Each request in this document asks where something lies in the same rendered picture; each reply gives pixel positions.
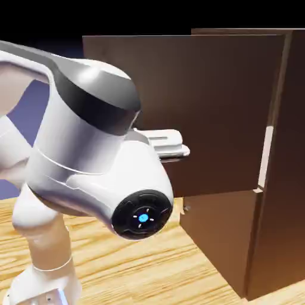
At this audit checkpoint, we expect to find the large brown cabinet door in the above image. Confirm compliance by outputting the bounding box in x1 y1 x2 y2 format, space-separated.
82 33 293 199

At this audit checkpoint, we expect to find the small brown cabinet door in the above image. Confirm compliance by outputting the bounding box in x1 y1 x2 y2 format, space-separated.
179 189 263 301

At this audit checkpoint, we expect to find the dark brown wooden cabinet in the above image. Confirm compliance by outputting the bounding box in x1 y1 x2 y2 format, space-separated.
82 27 305 301

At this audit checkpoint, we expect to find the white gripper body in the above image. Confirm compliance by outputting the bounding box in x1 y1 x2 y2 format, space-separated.
132 127 191 160

